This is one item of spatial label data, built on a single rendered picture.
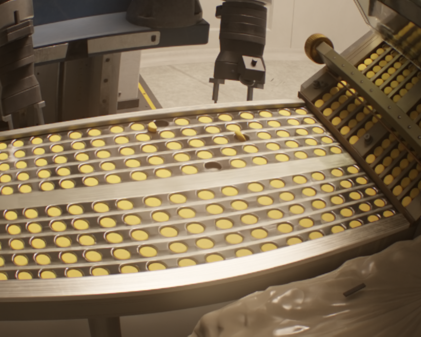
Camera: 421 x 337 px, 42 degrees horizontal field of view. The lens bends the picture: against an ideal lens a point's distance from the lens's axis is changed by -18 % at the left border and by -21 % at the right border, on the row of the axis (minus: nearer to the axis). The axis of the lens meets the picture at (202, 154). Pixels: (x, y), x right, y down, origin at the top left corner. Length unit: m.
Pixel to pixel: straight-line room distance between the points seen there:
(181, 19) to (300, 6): 1.88
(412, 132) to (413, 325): 0.20
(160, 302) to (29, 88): 0.57
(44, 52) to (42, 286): 1.07
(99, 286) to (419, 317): 0.21
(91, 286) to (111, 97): 1.37
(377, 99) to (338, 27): 2.94
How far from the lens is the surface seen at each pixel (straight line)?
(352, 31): 3.53
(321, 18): 3.37
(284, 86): 2.97
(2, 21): 0.88
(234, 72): 0.98
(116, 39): 1.42
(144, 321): 0.55
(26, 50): 0.89
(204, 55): 3.14
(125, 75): 1.88
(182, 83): 2.85
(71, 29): 1.46
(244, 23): 0.97
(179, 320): 0.56
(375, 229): 0.44
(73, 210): 0.43
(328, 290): 0.34
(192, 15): 1.46
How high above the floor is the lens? 1.21
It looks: 31 degrees down
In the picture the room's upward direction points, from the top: 6 degrees clockwise
